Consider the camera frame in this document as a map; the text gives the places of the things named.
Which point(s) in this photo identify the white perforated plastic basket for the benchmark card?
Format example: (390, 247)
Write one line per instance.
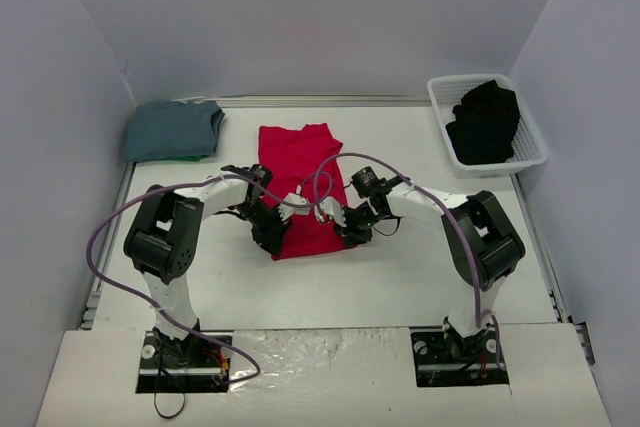
(528, 146)

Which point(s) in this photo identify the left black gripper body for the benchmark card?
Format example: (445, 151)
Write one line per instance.
(270, 235)

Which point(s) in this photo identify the aluminium table frame rail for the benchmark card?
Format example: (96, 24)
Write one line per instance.
(313, 101)

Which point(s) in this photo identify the green folded t shirt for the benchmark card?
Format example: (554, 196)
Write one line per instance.
(191, 158)

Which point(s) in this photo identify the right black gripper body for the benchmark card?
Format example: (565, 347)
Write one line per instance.
(353, 231)

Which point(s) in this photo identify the red t shirt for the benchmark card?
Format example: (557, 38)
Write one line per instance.
(293, 156)

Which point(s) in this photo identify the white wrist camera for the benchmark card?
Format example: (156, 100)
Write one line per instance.
(330, 210)
(294, 203)

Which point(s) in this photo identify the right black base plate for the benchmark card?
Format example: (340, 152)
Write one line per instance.
(436, 366)

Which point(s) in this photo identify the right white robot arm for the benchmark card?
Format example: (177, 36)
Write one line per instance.
(483, 243)

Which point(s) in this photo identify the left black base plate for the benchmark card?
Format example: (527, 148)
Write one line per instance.
(184, 367)

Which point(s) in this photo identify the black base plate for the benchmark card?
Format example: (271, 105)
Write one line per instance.
(184, 367)
(436, 366)

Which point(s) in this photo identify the black t shirt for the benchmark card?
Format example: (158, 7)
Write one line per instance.
(485, 123)

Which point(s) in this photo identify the grey folded t shirt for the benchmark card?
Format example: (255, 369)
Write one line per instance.
(169, 130)

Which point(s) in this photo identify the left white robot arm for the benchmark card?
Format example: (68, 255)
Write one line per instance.
(163, 238)

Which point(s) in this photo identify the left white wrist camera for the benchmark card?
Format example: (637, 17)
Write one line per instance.
(294, 203)

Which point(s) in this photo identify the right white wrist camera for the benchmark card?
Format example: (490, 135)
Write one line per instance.
(330, 210)

